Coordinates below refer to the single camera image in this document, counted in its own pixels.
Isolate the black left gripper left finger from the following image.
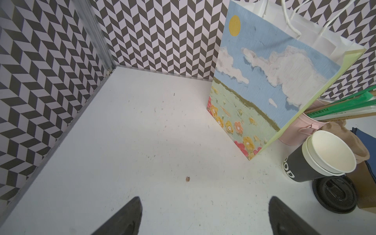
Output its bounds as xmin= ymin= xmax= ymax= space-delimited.
xmin=92 ymin=196 xmax=143 ymax=235

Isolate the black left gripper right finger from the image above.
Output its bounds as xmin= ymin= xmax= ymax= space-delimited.
xmin=268 ymin=196 xmax=319 ymax=235

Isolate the stack of black cup lids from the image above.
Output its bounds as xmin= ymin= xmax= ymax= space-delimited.
xmin=312 ymin=175 xmax=358 ymax=214

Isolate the stack of black paper cups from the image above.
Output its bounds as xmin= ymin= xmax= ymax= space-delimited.
xmin=282 ymin=130 xmax=356 ymax=183

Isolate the brown cardboard box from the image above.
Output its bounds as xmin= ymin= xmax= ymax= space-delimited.
xmin=346 ymin=161 xmax=376 ymax=214

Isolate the pink metal bucket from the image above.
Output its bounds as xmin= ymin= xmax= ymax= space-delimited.
xmin=279 ymin=113 xmax=327 ymax=146

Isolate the stack of brown cup carriers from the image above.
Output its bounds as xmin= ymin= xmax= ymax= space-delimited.
xmin=321 ymin=120 xmax=370 ymax=164

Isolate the dark blue napkin stack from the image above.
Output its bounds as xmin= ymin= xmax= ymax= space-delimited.
xmin=352 ymin=127 xmax=376 ymax=181

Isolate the illustrated green paper gift bag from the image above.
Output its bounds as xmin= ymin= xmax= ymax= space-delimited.
xmin=207 ymin=1 xmax=366 ymax=159

